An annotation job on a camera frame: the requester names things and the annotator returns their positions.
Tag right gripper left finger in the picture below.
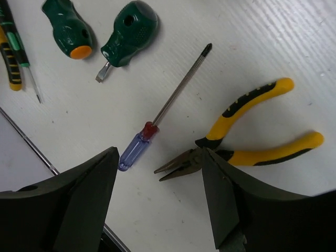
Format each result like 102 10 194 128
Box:
1 147 119 251

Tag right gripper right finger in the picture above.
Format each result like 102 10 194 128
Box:
201 148 335 251

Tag yellow needle-nose pliers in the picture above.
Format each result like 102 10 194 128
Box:
154 78 324 182
1 28 22 91

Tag blue handled long screwdriver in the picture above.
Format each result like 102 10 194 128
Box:
118 43 213 172

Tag thin green precision screwdriver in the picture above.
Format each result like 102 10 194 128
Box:
1 0 42 103

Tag green stubby phillips screwdriver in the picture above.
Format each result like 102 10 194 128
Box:
41 0 93 60

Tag green stubby flat screwdriver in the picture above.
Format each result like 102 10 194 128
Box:
96 1 159 83

